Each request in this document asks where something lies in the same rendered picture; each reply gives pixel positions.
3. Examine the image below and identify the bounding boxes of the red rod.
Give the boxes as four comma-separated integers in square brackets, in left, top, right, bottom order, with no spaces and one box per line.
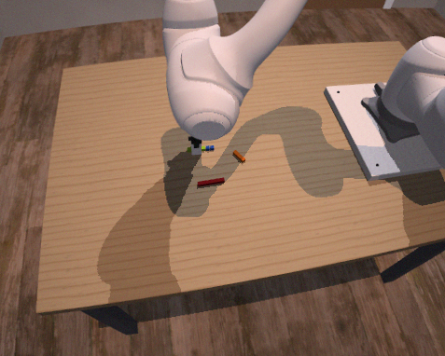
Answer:
[198,178,225,187]

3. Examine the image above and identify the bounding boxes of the orange rod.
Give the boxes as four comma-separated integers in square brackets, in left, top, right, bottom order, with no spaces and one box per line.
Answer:
[233,150,245,163]

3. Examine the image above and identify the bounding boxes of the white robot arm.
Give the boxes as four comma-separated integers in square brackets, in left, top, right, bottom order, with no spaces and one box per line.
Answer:
[162,0,445,170]

